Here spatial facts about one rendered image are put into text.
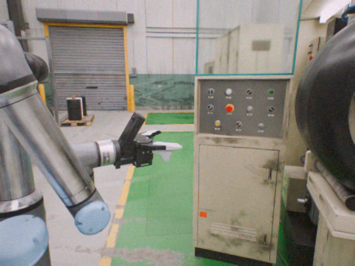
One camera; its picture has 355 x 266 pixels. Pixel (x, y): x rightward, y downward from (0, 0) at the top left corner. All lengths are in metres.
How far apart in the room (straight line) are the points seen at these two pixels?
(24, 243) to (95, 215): 0.13
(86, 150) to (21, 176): 0.15
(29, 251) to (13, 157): 0.21
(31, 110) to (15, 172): 0.21
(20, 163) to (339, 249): 1.30
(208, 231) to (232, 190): 0.35
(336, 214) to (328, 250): 0.54
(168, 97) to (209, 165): 8.19
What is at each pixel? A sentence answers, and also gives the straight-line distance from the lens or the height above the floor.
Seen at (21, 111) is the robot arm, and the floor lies 1.20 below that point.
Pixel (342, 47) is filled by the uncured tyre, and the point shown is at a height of 1.33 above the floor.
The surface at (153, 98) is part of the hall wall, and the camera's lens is 9.67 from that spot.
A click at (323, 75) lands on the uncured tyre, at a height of 1.26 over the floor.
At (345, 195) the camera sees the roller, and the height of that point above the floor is 0.91.
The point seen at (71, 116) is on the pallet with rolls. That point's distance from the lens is 6.90.
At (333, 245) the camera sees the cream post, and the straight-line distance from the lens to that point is 1.41.
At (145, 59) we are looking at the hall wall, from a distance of 9.67.
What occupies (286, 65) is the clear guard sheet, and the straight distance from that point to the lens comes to 1.51.
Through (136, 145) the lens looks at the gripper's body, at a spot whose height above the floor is 1.06.
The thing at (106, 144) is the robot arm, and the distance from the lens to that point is 0.72.
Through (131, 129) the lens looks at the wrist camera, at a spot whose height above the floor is 1.11.
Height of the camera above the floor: 1.26
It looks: 13 degrees down
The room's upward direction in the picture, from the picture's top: straight up
